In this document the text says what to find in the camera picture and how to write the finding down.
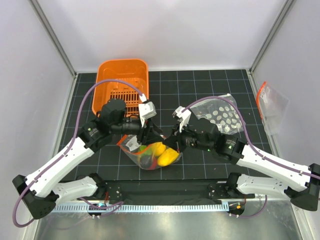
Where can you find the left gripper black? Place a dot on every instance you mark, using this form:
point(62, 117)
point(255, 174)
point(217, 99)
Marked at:
point(151, 134)

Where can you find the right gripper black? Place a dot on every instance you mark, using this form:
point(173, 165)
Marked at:
point(175, 141)

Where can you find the yellow lemon toy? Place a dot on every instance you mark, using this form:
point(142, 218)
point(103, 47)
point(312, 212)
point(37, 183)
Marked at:
point(157, 149)

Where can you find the yellow mango toy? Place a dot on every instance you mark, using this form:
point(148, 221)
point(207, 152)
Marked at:
point(167, 157)

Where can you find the green fruit toy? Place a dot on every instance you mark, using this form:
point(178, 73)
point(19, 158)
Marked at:
point(145, 150)

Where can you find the single clear zip bag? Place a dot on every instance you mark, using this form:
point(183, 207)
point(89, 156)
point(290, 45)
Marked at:
point(129, 145)

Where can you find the dark brown fruit toy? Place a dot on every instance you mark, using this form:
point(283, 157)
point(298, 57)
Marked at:
point(145, 161)

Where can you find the clear zip bags stack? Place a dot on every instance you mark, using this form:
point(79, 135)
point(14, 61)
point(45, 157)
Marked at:
point(220, 113)

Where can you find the orange plastic basket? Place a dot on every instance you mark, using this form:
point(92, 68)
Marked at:
point(132, 71)

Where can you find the red apple toy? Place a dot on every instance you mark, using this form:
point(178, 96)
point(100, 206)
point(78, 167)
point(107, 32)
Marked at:
point(154, 164)

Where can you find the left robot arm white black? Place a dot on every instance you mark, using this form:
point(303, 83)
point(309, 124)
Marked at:
point(42, 190)

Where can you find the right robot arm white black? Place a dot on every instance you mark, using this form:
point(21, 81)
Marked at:
point(298, 183)

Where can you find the black grid mat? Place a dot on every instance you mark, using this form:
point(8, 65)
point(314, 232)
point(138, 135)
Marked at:
point(168, 90)

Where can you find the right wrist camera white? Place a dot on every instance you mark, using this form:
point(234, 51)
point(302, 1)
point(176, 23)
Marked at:
point(182, 115)

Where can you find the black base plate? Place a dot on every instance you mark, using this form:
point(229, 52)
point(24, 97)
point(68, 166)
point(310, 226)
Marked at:
point(169, 192)

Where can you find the white slotted cable duct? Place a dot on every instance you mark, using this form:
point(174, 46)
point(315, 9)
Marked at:
point(81, 207)

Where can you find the zip bag on right wall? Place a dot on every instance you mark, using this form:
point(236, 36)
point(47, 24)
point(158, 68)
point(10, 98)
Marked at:
point(272, 107)

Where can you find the left aluminium frame post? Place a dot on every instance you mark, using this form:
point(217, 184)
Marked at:
point(52, 35)

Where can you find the aluminium frame post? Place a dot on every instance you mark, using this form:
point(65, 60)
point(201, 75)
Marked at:
point(282, 15)
point(52, 35)

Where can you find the right aluminium frame post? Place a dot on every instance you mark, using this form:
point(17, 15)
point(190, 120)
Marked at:
point(282, 15)

